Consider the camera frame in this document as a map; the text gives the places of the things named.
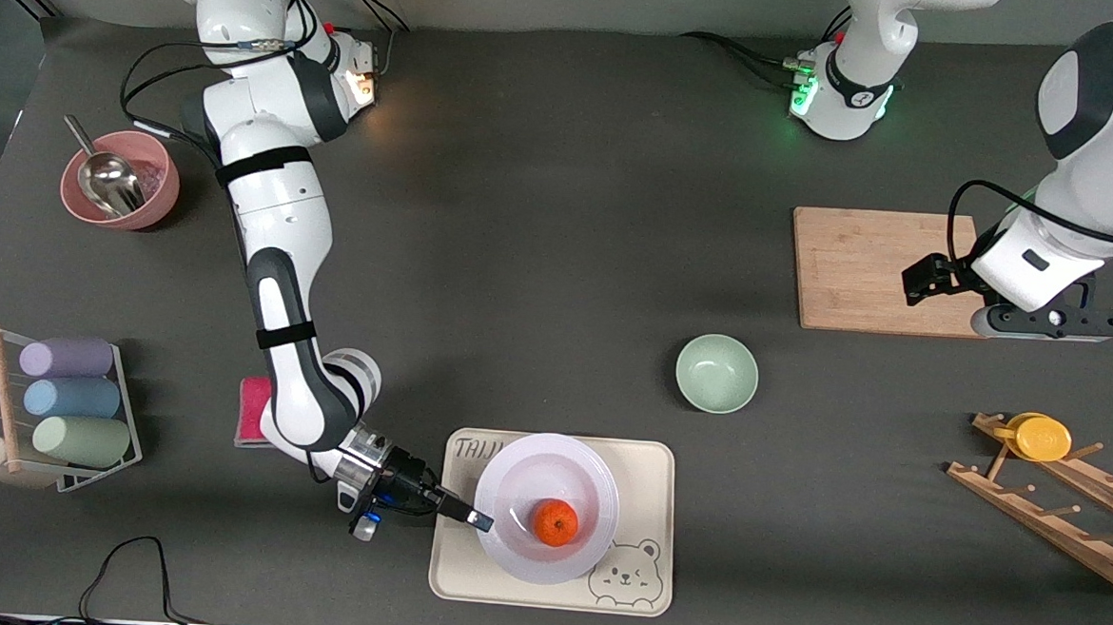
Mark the pink bowl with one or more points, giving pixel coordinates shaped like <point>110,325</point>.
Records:
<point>158,196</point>

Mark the pale green bowl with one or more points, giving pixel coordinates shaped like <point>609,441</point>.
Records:
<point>716,373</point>

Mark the purple cup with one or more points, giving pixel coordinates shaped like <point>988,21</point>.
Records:
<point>66,358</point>

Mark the metal scoop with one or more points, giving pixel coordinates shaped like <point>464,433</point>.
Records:
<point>106,179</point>

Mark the pink folded cloth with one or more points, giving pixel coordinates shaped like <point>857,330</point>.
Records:
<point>251,411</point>

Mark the light green cup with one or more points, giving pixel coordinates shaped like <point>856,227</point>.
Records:
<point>81,440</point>

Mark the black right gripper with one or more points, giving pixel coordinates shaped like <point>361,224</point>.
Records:
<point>404,485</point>

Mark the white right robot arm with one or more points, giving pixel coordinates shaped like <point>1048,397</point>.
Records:
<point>281,212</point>

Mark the orange fruit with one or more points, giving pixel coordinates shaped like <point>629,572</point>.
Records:
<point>556,523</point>

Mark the blue cup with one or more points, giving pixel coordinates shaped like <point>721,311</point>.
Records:
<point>71,398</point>

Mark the wooden cutting board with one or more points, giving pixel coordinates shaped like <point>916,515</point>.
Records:
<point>854,271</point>

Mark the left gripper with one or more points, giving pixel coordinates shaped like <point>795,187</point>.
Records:
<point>949,272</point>

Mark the wooden peg drying rack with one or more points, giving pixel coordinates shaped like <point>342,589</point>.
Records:
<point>1032,516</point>

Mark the cream bear print tray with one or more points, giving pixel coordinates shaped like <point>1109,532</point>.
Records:
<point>643,479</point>

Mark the white plate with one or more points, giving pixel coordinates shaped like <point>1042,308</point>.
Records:
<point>548,474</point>

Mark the yellow cup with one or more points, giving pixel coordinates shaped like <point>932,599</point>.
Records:
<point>1043,438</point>

